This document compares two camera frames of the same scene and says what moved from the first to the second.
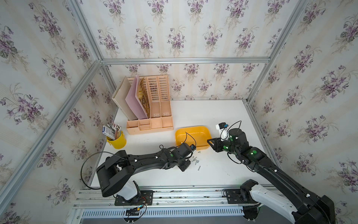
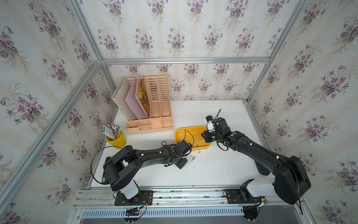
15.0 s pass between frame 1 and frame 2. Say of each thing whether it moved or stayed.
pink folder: stayed
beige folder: stayed
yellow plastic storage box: stayed
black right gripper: moved
